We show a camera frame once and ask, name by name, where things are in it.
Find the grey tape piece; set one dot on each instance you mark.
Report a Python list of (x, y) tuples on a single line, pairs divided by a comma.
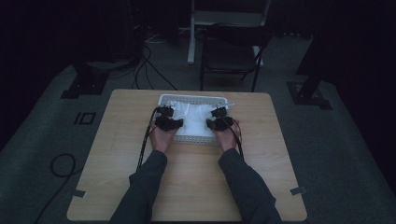
[(297, 190), (78, 193)]

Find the white plastic basket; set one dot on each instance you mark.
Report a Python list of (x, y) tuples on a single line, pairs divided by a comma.
[(193, 140)]

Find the person's right hand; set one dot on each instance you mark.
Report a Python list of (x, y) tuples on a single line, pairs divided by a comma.
[(228, 139)]

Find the white cloth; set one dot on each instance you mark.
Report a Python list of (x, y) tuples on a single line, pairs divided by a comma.
[(194, 119)]

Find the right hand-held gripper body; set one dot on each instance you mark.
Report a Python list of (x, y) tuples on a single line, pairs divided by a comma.
[(223, 118)]

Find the person's left hand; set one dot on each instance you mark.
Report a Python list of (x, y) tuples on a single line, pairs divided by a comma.
[(162, 139)]

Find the black stand base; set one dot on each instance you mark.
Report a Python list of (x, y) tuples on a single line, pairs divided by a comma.
[(84, 84), (307, 92)]

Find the black folding chair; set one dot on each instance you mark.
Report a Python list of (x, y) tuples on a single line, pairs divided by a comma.
[(234, 53)]

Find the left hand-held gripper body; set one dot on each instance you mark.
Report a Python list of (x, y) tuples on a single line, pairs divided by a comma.
[(165, 117)]

